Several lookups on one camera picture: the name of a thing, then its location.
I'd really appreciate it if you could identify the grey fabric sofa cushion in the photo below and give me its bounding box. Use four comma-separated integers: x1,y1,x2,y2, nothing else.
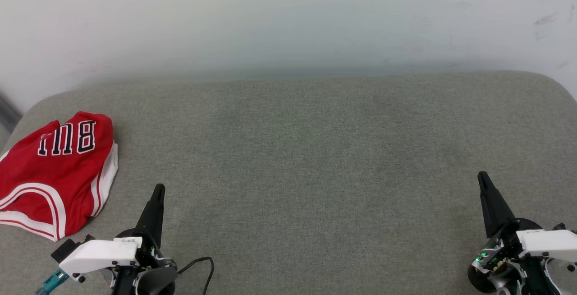
0,70,577,295

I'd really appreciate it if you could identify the red Bulls basketball jersey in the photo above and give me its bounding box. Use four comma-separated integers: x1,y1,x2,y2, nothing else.
0,111,119,242

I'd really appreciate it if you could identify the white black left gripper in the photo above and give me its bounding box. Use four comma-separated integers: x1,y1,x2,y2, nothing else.
59,184,177,283

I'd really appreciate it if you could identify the thin black cable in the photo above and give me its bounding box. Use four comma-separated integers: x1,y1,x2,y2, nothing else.
177,257,215,295

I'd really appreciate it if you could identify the teal cable connector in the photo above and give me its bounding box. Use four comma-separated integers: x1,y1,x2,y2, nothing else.
36,270,69,295

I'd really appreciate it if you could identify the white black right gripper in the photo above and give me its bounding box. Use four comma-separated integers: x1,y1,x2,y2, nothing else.
477,171,577,264

